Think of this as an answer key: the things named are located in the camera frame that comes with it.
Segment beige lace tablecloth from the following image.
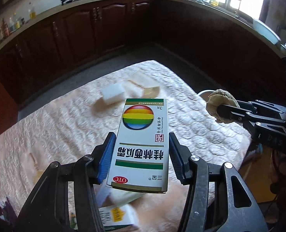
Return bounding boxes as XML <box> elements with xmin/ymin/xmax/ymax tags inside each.
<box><xmin>0</xmin><ymin>59</ymin><xmax>253</xmax><ymax>232</ymax></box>

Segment white foam block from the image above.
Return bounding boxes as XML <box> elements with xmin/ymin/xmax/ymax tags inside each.
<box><xmin>101</xmin><ymin>83</ymin><xmax>126</xmax><ymax>105</ymax></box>

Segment beige paper ball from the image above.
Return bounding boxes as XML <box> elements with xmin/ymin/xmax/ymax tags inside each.
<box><xmin>206</xmin><ymin>89</ymin><xmax>240</xmax><ymax>124</ymax></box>

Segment wooden spoon print patch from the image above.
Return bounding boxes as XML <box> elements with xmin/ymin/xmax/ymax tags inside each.
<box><xmin>127</xmin><ymin>79</ymin><xmax>161</xmax><ymax>98</ymax></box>

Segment red sauce bottle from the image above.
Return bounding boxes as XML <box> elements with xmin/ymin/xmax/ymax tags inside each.
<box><xmin>2</xmin><ymin>18</ymin><xmax>10</xmax><ymax>38</ymax></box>

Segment white basin on counter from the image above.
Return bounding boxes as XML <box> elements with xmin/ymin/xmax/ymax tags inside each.
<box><xmin>253</xmin><ymin>19</ymin><xmax>281</xmax><ymax>45</ymax></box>

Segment dark wooden base cabinets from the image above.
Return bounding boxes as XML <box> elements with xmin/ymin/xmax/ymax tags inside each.
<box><xmin>0</xmin><ymin>0</ymin><xmax>286</xmax><ymax>104</ymax></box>

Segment yellow oil bottle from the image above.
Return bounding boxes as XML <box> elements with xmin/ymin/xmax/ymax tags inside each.
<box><xmin>29</xmin><ymin>2</ymin><xmax>36</xmax><ymax>19</ymax></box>

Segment white box yellow label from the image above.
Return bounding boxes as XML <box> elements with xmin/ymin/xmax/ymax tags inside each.
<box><xmin>99</xmin><ymin>204</ymin><xmax>139</xmax><ymax>231</ymax></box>

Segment green white flat box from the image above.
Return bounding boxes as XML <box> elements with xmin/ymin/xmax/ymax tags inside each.
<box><xmin>95</xmin><ymin>185</ymin><xmax>144</xmax><ymax>207</ymax></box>

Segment rainbow logo medicine box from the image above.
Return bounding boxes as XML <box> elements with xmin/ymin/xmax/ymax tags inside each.
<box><xmin>107</xmin><ymin>98</ymin><xmax>169</xmax><ymax>193</ymax></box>

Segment white round trash bin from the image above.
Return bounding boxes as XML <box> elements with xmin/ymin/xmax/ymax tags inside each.
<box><xmin>198</xmin><ymin>90</ymin><xmax>215</xmax><ymax>102</ymax></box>

